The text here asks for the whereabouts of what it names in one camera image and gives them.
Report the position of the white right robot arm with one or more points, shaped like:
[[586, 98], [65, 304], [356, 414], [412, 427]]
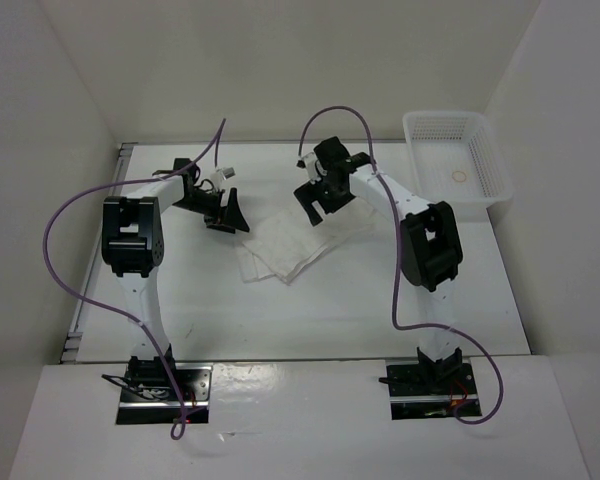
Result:
[[428, 246]]

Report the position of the white pleated skirt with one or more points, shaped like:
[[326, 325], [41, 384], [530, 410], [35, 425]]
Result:
[[284, 244]]

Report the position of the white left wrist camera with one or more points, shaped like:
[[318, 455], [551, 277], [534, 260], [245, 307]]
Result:
[[220, 175]]

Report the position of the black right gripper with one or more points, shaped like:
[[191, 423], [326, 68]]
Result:
[[309, 193]]

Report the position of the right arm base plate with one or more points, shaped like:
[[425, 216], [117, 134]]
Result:
[[410, 397]]

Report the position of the white perforated plastic basket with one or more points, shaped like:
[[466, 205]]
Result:
[[441, 142]]

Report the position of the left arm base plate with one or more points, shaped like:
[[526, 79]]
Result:
[[157, 403]]

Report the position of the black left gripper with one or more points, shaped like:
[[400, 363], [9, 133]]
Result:
[[226, 219]]

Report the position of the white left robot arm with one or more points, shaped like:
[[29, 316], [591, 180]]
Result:
[[133, 246]]

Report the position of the tan rubber band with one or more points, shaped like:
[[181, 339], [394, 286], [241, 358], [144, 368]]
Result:
[[459, 176]]

